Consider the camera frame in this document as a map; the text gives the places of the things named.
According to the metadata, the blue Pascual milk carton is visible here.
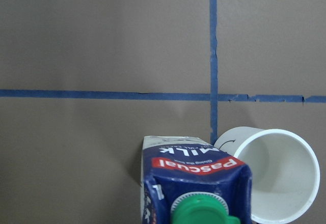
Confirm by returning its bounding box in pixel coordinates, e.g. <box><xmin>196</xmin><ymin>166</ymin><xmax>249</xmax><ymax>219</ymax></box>
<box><xmin>140</xmin><ymin>136</ymin><xmax>252</xmax><ymax>223</ymax></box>

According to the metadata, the white smiley face mug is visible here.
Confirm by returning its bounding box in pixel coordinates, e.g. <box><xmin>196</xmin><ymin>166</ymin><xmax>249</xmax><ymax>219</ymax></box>
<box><xmin>214</xmin><ymin>126</ymin><xmax>320</xmax><ymax>223</ymax></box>

